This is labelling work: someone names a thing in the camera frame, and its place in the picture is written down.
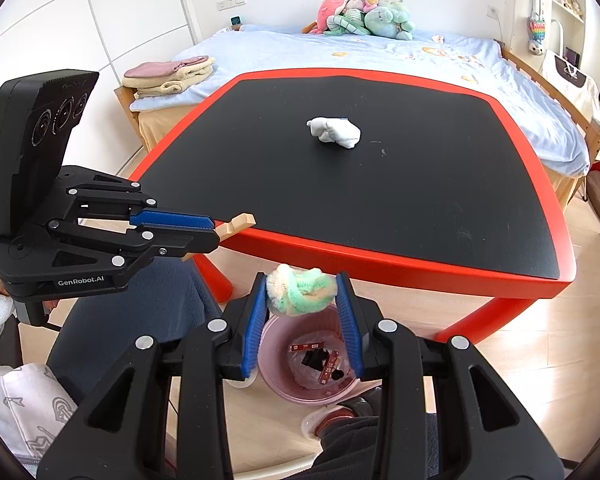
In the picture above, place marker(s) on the red printed cardboard box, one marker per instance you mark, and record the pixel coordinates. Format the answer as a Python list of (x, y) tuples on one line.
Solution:
[(307, 346), (330, 367)]

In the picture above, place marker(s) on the red-edged black table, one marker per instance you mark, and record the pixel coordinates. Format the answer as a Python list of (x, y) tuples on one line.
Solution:
[(380, 200)]

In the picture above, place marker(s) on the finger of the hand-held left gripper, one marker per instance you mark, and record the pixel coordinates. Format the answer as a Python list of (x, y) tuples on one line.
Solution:
[(175, 220), (180, 242)]

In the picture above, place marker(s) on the white crumpled cloth wad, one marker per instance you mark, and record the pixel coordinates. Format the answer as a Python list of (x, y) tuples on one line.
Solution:
[(335, 132)]

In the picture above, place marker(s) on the folded beige towels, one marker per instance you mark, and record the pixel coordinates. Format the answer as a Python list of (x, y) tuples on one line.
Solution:
[(180, 82)]

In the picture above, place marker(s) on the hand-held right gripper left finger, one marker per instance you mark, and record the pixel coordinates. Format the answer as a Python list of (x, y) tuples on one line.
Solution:
[(252, 330)]

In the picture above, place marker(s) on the wooden bed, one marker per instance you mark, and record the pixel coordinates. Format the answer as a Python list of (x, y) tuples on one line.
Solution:
[(575, 125)]

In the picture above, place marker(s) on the pink plastic bin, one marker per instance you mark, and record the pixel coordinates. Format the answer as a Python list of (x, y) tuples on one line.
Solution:
[(275, 365)]

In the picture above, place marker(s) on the clear plastic bin bag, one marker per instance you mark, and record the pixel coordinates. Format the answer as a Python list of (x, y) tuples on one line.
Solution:
[(305, 377)]

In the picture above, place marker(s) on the green striped plush doll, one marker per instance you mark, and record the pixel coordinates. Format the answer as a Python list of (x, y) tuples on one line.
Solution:
[(345, 22)]

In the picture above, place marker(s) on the teal plush toy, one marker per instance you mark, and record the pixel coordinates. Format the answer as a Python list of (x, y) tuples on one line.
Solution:
[(387, 25)]

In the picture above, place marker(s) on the white wall shelf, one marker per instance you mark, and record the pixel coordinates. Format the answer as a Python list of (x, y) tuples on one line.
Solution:
[(570, 10)]

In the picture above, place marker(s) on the folded pink towel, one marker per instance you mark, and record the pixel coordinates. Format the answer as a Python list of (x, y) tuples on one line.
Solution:
[(165, 66)]

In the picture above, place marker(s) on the pink flower plush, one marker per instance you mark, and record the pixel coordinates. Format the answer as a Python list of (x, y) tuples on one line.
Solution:
[(371, 0)]

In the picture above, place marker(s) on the rainbow pop bag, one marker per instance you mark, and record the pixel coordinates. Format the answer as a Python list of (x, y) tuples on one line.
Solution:
[(538, 30)]

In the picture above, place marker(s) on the light green plush toy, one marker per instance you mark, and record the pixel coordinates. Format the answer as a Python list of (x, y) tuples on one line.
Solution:
[(392, 6)]

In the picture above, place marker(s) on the pink slipper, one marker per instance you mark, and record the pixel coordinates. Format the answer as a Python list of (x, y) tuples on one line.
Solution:
[(325, 417)]

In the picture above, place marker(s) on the green white fluffy scrunchie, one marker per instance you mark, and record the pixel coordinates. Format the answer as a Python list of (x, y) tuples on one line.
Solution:
[(300, 290)]

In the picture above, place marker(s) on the person's right leg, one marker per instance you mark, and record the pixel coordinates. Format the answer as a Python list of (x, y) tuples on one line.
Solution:
[(350, 450)]

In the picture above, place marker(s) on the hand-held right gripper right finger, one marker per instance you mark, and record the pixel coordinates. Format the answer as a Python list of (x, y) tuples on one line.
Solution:
[(350, 330)]

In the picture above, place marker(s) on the round owl plush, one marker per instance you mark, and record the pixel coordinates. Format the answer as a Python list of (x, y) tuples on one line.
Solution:
[(536, 47)]

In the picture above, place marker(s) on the white wall switch panel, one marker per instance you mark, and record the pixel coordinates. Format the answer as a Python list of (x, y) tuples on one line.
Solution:
[(231, 2)]

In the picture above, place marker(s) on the light blue bedsheet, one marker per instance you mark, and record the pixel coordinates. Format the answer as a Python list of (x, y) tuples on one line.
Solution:
[(290, 50)]

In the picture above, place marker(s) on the white tote bag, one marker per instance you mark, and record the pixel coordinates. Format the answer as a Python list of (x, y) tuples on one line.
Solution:
[(570, 90)]

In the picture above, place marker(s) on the wooden clothespin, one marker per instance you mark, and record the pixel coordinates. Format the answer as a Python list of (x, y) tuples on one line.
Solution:
[(237, 222)]

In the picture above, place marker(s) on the person's left leg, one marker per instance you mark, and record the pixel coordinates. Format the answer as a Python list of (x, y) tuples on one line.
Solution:
[(130, 300)]

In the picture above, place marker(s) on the white patterned hoodie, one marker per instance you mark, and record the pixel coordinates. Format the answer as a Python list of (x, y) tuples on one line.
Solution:
[(25, 405)]

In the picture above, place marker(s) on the person's leg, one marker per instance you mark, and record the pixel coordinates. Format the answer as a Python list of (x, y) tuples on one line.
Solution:
[(130, 300), (350, 450)]

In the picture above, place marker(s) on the black chair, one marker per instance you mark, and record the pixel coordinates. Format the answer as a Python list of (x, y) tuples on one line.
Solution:
[(5, 345)]

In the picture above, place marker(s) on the pink plush toy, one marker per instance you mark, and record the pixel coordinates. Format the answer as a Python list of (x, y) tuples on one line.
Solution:
[(332, 10)]

